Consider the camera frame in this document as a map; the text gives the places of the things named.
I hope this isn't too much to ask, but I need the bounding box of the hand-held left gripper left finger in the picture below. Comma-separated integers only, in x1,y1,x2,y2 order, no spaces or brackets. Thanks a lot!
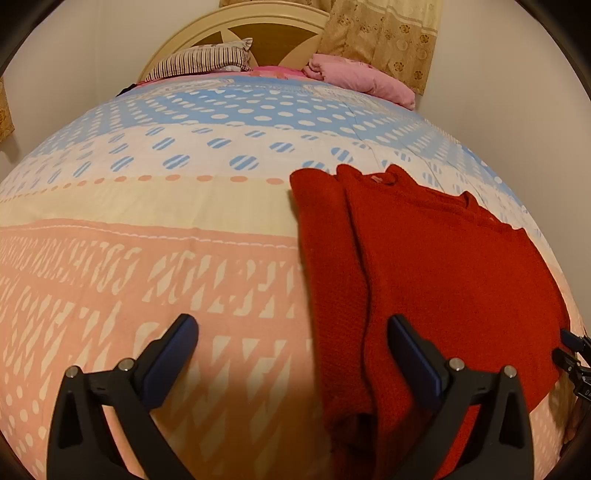
47,314,199,480

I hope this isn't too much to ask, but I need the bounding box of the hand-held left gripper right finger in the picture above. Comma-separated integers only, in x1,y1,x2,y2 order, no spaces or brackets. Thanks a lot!
387,315,535,480

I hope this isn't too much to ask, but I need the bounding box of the red knitted sweater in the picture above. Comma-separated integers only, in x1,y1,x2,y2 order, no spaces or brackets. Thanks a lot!
289,164,571,480

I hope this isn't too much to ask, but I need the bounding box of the person's right forearm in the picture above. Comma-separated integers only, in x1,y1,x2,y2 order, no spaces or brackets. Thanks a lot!
564,405,583,444

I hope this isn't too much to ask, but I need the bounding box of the polka dot quilt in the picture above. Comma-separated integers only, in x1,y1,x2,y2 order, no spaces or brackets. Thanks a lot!
0,74,587,480

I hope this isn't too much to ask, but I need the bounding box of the pink pillow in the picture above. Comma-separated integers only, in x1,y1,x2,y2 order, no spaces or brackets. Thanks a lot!
302,53,416,110

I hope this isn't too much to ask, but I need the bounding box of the beige floral side curtain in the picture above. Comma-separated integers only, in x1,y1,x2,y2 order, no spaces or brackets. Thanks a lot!
0,76,14,144

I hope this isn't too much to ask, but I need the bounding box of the striped pillow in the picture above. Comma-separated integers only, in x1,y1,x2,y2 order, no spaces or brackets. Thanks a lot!
147,38,254,81

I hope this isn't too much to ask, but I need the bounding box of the pink floral bedsheet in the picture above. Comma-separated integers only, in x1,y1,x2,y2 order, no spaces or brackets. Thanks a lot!
249,65,310,80

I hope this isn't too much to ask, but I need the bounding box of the beige floral curtain panel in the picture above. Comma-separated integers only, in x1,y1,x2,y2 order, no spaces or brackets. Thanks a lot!
219,0,333,9
317,0,438,96

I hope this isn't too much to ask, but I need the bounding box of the cream wooden headboard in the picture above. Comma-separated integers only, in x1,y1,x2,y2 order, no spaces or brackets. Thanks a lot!
139,7,331,81

